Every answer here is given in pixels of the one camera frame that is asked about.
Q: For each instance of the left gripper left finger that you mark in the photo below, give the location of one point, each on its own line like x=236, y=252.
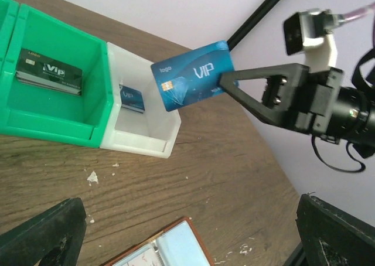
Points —
x=53, y=237

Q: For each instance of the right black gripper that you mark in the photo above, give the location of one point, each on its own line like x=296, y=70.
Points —
x=286, y=96

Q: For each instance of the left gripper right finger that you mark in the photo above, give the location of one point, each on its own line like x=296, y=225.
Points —
x=330, y=236

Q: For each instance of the blue VIP credit card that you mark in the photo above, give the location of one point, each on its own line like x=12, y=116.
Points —
x=192, y=76

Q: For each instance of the brown leather card holder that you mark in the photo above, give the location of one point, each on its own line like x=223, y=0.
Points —
x=177, y=243

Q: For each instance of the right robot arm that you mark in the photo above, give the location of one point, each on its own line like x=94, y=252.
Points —
x=353, y=112

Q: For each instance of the black card in bin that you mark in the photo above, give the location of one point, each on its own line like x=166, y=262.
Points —
x=42, y=71

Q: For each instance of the middle green storage bin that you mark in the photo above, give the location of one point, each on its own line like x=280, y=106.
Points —
x=41, y=113

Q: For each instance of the green storage bin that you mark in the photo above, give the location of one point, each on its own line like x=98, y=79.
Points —
x=41, y=113
x=9, y=11

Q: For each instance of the white storage bin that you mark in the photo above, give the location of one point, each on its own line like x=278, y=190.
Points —
x=138, y=122

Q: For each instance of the left green storage bin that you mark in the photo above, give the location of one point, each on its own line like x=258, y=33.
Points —
x=9, y=11

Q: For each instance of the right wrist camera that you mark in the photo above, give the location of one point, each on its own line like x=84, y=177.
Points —
x=311, y=33

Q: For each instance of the right black frame post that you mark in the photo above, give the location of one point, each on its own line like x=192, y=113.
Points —
x=252, y=21

